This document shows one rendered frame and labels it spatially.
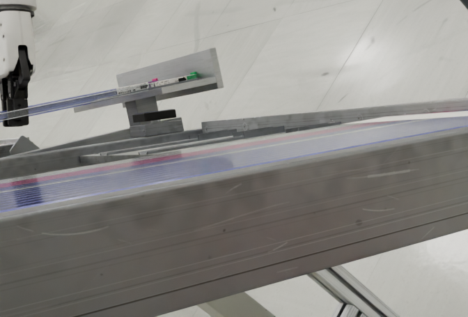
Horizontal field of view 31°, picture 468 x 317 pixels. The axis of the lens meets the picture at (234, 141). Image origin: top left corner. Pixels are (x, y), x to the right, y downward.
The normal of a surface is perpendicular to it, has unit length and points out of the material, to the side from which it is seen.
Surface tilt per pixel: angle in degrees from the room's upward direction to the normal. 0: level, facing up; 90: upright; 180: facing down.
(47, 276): 90
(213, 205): 90
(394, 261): 0
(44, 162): 90
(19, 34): 90
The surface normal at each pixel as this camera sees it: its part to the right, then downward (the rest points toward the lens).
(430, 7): -0.68, -0.61
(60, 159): 0.54, -0.03
